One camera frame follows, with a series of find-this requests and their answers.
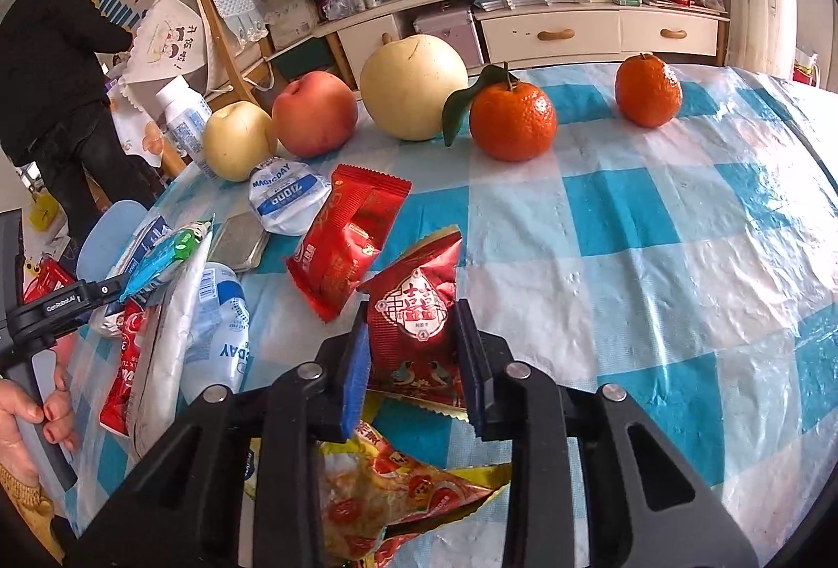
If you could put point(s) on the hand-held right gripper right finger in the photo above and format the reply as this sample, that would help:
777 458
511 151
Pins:
472 375

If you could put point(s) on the group of clear glass cups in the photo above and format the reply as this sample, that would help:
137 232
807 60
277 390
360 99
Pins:
350 1

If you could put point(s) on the yellow bag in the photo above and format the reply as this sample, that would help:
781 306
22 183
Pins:
44 211

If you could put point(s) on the long white plastic wrapper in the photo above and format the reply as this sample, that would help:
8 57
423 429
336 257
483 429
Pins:
163 358

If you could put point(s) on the pale blue lace chair cover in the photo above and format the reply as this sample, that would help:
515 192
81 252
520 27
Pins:
236 5

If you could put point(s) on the red patterned snack packet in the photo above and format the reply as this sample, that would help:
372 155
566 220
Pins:
409 306

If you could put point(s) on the blue plastic chair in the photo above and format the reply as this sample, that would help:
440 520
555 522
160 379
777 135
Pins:
111 234

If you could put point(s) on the white upright drink bottle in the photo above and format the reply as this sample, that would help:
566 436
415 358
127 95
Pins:
183 116

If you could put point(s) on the white blue carton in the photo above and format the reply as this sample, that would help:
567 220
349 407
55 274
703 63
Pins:
141 244

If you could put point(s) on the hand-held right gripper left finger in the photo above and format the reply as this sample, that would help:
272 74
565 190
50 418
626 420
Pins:
353 375

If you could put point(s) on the red apple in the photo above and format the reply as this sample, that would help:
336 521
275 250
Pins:
314 113

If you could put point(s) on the plain red snack packet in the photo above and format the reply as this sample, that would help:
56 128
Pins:
340 244

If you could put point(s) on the grey foil packet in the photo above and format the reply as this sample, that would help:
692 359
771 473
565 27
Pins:
239 240

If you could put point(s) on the blue checked plastic tablecloth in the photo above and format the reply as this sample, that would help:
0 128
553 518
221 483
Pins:
622 253

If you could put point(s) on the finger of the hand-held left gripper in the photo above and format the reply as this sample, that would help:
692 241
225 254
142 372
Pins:
101 289

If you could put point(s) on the wooden chair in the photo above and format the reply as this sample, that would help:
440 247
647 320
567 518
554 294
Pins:
226 63

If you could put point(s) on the grey metal box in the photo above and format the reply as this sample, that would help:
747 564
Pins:
448 37

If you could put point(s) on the white media cabinet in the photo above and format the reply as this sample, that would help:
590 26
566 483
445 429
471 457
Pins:
563 34

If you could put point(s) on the person's left forearm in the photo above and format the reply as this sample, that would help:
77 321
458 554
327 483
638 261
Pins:
23 506

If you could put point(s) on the white gift bag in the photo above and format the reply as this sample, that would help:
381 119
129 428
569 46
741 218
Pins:
291 21

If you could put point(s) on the small yellow pear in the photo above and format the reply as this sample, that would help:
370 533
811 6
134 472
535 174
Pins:
239 142

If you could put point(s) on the blue green cartoon snack wrapper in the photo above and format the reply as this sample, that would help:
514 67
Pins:
170 253

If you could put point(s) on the person's left hand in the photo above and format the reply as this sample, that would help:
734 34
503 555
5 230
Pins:
16 430

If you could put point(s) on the large yellow pear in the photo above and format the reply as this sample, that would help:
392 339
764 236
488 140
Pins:
412 86

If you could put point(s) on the leafless tangerine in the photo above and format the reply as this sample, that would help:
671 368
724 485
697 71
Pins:
648 90

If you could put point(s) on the tangerine with green leaf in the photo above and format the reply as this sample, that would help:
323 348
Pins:
514 122

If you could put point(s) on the red white snack wrapper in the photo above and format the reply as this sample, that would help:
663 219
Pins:
128 371

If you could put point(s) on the white cartoon printed cloth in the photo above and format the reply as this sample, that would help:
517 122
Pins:
163 44

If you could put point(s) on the large crushed clear bottle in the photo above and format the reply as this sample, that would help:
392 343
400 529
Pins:
219 332

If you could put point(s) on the yellow red snack wrapper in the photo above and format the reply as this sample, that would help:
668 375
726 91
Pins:
386 489

